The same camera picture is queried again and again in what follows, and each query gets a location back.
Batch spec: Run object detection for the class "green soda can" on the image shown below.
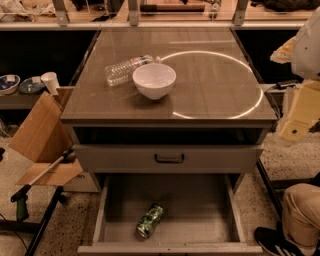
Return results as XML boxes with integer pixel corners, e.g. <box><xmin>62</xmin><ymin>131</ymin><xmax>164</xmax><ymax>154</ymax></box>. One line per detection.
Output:
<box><xmin>136</xmin><ymin>203</ymin><xmax>164</xmax><ymax>238</ymax></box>

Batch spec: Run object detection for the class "grey drawer cabinet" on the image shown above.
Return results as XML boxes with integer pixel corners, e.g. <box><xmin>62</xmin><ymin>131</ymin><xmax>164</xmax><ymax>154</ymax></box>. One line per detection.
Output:
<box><xmin>60</xmin><ymin>27</ymin><xmax>279</xmax><ymax>194</ymax></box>

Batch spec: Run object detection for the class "open bottom drawer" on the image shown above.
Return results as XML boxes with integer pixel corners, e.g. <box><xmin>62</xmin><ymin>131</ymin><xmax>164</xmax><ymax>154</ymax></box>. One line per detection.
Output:
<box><xmin>78</xmin><ymin>174</ymin><xmax>262</xmax><ymax>256</ymax></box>

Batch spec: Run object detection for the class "black stand frame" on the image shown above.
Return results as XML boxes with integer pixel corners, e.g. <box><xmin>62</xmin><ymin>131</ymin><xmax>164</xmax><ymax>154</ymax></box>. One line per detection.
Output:
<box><xmin>0</xmin><ymin>185</ymin><xmax>66</xmax><ymax>256</ymax></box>

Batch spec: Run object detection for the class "black power adapter with cable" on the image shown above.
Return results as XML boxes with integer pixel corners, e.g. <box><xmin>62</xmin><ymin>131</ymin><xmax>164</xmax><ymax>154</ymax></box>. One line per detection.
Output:
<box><xmin>267</xmin><ymin>79</ymin><xmax>299</xmax><ymax>91</ymax></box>

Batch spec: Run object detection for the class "closed drawer with black handle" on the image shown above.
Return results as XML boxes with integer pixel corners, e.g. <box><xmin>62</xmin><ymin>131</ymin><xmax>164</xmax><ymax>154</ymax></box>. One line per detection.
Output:
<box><xmin>74</xmin><ymin>144</ymin><xmax>263</xmax><ymax>174</ymax></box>

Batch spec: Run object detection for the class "blue bowl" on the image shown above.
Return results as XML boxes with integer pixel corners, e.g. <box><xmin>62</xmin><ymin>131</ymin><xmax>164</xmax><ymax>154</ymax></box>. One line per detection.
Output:
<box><xmin>0</xmin><ymin>74</ymin><xmax>21</xmax><ymax>95</ymax></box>

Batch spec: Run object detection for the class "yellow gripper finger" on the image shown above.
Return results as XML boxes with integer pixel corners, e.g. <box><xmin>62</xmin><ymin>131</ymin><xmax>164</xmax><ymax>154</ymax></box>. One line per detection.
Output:
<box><xmin>278</xmin><ymin>80</ymin><xmax>320</xmax><ymax>143</ymax></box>
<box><xmin>270</xmin><ymin>37</ymin><xmax>296</xmax><ymax>64</ymax></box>

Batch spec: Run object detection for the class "grabber tool with green handle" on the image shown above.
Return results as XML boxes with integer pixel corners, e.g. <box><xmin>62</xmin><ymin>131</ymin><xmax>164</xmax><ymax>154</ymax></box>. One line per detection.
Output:
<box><xmin>11</xmin><ymin>148</ymin><xmax>73</xmax><ymax>222</ymax></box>

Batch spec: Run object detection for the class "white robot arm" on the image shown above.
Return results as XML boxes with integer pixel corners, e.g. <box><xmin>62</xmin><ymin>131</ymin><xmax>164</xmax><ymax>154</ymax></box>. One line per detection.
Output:
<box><xmin>270</xmin><ymin>7</ymin><xmax>320</xmax><ymax>143</ymax></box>

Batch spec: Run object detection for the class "brown cardboard box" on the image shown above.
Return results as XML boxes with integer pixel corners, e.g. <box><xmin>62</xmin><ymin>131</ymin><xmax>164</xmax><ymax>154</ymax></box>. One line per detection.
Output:
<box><xmin>9</xmin><ymin>92</ymin><xmax>73</xmax><ymax>185</ymax></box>

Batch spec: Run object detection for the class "white ceramic bowl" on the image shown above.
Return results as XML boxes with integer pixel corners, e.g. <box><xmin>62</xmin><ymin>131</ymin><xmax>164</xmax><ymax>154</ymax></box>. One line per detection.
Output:
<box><xmin>133</xmin><ymin>63</ymin><xmax>176</xmax><ymax>100</ymax></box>

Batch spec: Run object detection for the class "clear plastic water bottle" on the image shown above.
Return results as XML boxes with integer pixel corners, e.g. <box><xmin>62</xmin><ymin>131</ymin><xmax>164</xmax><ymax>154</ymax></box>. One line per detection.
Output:
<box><xmin>104</xmin><ymin>55</ymin><xmax>161</xmax><ymax>86</ymax></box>

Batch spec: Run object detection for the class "black sneaker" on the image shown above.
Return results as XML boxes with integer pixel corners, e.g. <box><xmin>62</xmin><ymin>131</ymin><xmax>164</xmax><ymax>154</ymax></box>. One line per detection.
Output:
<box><xmin>254</xmin><ymin>227</ymin><xmax>304</xmax><ymax>256</ymax></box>

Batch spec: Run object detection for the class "white paper cup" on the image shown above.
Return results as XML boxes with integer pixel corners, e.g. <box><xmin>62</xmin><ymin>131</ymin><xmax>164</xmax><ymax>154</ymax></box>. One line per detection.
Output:
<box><xmin>41</xmin><ymin>72</ymin><xmax>60</xmax><ymax>95</ymax></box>

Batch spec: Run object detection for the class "person leg in khaki trousers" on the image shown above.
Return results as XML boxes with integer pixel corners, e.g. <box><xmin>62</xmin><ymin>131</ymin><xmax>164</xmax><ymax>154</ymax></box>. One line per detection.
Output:
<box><xmin>282</xmin><ymin>183</ymin><xmax>320</xmax><ymax>256</ymax></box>

